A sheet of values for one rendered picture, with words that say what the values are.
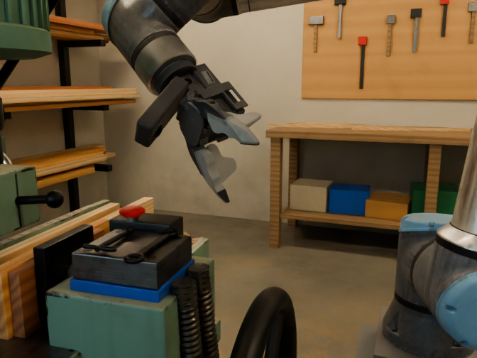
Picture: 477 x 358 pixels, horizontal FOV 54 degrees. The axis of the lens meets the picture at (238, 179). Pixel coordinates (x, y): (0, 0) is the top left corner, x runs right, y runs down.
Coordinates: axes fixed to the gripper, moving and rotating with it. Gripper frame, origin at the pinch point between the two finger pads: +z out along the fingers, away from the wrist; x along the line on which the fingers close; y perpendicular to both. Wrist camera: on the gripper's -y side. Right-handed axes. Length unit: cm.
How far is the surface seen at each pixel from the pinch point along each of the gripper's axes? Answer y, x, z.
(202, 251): -2.1, 19.0, 1.4
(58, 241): -25.2, -1.7, -1.9
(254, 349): -17.4, -11.8, 19.9
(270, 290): -10.5, -7.6, 16.0
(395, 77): 262, 147, -77
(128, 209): -17.3, -4.2, -0.8
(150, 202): -0.9, 29.1, -15.4
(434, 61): 278, 127, -67
